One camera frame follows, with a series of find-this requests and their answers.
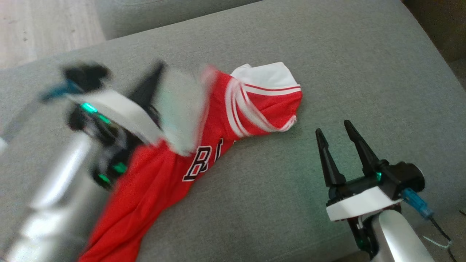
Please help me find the wide yellow sofa back cushion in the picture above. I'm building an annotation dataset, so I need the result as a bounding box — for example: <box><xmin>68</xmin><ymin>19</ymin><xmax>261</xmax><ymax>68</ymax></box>
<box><xmin>402</xmin><ymin>0</ymin><xmax>466</xmax><ymax>63</ymax></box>

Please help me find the red white basketball jersey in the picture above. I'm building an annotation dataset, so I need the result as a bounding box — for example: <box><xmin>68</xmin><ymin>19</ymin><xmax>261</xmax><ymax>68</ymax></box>
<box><xmin>77</xmin><ymin>61</ymin><xmax>303</xmax><ymax>262</ymax></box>

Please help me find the left arm cable blue plug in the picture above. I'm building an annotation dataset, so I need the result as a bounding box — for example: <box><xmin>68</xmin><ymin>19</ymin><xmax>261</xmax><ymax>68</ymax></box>
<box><xmin>0</xmin><ymin>81</ymin><xmax>85</xmax><ymax>144</ymax></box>

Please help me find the large grey sofa seat cushion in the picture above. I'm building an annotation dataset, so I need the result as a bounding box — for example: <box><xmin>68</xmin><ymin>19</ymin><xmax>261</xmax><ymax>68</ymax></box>
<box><xmin>0</xmin><ymin>0</ymin><xmax>466</xmax><ymax>262</ymax></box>

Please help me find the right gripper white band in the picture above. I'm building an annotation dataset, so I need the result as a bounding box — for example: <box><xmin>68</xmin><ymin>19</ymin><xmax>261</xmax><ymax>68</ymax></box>
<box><xmin>315</xmin><ymin>120</ymin><xmax>403</xmax><ymax>223</ymax></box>

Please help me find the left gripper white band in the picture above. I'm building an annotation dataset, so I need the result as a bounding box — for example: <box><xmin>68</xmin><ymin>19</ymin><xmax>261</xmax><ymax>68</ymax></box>
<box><xmin>67</xmin><ymin>61</ymin><xmax>167</xmax><ymax>153</ymax></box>

